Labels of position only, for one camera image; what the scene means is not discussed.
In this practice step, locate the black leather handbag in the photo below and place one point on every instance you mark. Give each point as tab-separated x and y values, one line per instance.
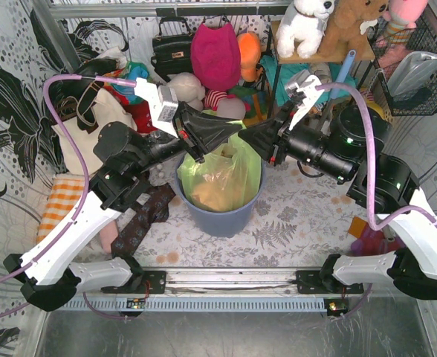
172	54

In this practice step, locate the rainbow striped cloth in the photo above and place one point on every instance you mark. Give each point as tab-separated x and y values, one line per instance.
256	102

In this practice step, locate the black hat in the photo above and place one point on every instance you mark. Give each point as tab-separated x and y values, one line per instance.
92	68

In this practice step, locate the red garment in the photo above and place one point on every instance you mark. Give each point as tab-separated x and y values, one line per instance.
141	115

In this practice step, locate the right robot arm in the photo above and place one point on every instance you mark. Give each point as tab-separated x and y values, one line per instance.
412	269

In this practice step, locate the orange white checkered towel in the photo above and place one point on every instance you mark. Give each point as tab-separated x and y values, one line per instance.
65	193

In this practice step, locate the silver pouch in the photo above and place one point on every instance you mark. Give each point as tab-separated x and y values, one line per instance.
414	70

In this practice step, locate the metal base rail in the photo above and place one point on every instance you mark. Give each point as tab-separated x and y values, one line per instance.
226	290

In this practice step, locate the pink fuzzy sock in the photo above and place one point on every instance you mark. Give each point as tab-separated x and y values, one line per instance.
108	234

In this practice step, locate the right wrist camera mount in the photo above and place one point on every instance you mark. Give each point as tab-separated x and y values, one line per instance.
303	93

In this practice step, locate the teal cloth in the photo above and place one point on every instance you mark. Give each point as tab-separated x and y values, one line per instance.
287	71

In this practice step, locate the orange plush toy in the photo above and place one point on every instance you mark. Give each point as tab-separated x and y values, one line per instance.
250	53

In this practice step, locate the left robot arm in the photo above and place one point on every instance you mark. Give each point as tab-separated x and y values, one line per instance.
48	274

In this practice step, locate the crumpled brown paper trash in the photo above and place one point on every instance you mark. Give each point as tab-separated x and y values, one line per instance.
214	184

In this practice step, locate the dark patterned necktie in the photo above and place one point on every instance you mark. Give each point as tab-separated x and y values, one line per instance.
154	210

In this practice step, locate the yellow plush toy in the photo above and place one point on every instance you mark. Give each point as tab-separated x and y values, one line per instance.
374	106

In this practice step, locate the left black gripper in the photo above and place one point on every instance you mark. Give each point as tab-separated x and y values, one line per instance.
188	134

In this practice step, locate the white fluffy plush toy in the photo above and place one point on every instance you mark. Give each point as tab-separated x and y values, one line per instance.
188	89

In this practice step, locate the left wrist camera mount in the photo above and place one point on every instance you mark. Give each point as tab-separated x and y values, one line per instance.
163	104

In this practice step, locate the colourful striped sock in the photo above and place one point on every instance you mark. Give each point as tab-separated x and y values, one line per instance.
368	242

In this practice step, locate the white plush dog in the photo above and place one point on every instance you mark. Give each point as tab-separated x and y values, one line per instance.
302	28

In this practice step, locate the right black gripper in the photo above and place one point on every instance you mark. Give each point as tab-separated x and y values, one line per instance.
276	140

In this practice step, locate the green plastic trash bag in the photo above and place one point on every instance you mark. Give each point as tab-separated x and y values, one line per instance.
248	164

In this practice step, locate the blue trash bin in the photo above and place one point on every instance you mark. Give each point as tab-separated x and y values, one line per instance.
224	224

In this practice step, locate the pink plush toy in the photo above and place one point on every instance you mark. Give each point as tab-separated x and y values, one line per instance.
401	17

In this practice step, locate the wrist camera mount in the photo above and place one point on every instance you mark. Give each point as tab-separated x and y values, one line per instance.
163	104
303	93

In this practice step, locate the pink white striped plush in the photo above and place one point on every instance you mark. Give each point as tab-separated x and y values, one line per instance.
226	105

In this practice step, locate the black wire basket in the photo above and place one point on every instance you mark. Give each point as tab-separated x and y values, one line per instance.
420	102

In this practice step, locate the cream canvas tote bag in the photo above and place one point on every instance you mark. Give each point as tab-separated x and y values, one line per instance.
106	109

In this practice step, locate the brown teddy bear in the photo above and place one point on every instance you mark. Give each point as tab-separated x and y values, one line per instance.
348	24

